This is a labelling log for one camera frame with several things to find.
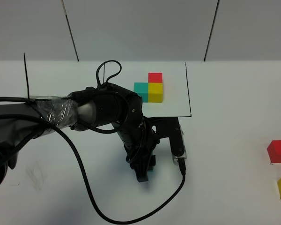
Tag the red template block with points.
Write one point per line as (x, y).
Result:
(155, 77)

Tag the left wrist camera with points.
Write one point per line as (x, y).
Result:
(169, 127)

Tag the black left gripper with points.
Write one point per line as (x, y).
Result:
(139, 143)

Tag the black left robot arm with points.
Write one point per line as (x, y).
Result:
(107, 109)

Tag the teal template block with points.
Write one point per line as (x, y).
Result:
(141, 88)

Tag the yellow template block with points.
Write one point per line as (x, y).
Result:
(155, 92)

